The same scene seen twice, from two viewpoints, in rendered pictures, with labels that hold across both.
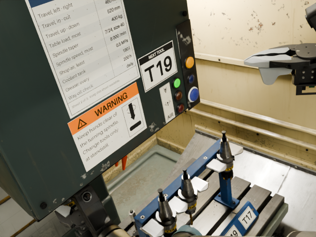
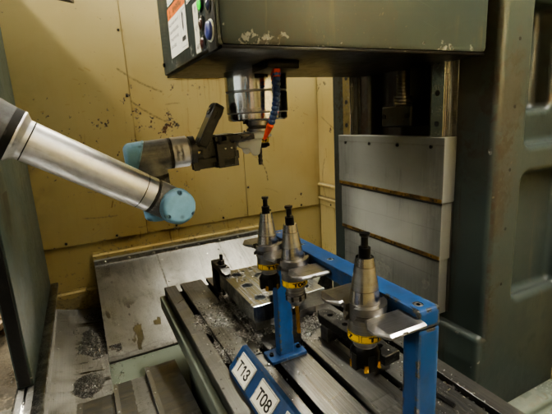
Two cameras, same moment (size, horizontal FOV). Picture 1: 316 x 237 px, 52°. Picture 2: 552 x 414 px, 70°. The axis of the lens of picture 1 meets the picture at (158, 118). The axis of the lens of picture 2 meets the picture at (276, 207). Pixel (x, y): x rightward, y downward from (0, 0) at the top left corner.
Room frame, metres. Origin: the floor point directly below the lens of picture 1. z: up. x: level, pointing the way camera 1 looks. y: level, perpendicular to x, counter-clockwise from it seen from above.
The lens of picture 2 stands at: (0.92, -0.75, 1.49)
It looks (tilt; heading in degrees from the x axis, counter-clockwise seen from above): 13 degrees down; 105
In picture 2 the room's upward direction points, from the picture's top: 3 degrees counter-clockwise
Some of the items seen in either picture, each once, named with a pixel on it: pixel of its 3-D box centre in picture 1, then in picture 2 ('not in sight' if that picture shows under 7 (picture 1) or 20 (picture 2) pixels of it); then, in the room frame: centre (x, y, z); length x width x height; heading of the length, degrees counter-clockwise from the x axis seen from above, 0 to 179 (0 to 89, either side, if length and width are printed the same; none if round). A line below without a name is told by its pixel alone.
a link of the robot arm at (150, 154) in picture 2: not in sight; (149, 157); (0.39, 0.10, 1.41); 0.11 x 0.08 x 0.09; 37
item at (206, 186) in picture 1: (198, 184); (306, 272); (0.80, -0.09, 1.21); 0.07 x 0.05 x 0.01; 40
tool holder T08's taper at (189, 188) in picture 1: (186, 184); (291, 240); (0.76, -0.05, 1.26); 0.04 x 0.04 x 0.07
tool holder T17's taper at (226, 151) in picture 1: (225, 147); (364, 278); (0.91, -0.21, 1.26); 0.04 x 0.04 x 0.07
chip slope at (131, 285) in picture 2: not in sight; (208, 288); (0.19, 0.77, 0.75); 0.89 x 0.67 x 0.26; 40
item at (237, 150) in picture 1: (233, 149); (391, 324); (0.94, -0.26, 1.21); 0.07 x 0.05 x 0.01; 40
